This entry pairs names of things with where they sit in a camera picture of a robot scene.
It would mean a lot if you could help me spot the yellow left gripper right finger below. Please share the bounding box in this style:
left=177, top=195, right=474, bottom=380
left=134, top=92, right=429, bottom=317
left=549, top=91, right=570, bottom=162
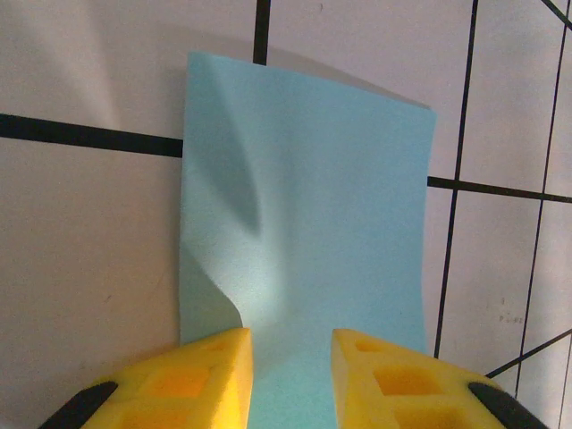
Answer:
left=330, top=328, right=546, bottom=429

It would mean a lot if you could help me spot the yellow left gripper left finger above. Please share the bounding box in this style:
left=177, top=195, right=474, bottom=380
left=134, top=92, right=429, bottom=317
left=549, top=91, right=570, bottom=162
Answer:
left=38, top=327, right=257, bottom=429

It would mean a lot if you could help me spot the light blue cloth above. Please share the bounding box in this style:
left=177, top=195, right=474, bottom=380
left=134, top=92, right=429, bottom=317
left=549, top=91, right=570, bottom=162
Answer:
left=178, top=51, right=437, bottom=429

